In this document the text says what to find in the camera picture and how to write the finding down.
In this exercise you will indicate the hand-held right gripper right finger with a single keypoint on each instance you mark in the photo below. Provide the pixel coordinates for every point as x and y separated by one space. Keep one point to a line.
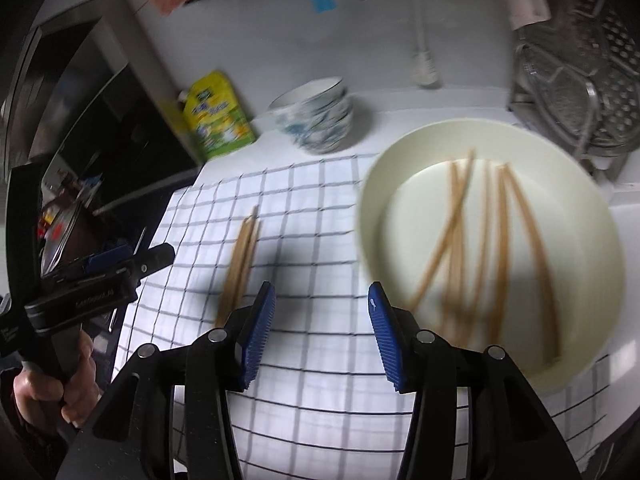
385 340

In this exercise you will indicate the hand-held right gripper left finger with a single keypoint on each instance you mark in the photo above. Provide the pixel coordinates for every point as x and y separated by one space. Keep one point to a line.
257 340

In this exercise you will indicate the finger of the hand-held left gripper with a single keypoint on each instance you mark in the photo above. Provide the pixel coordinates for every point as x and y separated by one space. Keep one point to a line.
107 256
155 257

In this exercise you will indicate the wooden chopstick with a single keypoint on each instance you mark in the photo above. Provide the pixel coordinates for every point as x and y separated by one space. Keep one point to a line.
243 255
234 272
251 255

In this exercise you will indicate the large white bowl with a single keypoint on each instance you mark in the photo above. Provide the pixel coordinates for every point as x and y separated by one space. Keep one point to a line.
400 200

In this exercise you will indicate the pile of wooden chopsticks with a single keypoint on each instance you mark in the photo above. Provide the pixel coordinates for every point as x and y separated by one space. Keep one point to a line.
487 220

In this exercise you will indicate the person's left hand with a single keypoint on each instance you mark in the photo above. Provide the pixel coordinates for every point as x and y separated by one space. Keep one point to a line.
80 385

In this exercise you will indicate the white checked cloth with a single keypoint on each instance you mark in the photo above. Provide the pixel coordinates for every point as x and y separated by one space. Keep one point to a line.
310 240

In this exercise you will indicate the black kitchen appliance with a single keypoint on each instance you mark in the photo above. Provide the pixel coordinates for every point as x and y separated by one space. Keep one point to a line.
115 110

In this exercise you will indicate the yellow green refill pouch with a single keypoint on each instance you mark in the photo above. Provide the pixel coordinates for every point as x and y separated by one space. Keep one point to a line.
220 125

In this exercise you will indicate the blue floral patterned bowl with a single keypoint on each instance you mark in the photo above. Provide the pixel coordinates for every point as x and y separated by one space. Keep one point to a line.
330 112
305 92
320 140

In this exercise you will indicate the white dish brush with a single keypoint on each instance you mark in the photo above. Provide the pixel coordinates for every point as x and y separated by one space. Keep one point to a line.
425 67

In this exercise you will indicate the metal steamer rack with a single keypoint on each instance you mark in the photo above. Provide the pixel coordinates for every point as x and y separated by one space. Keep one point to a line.
575 100

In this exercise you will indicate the blue square sticker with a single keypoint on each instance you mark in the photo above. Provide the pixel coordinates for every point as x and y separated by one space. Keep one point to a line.
321 0

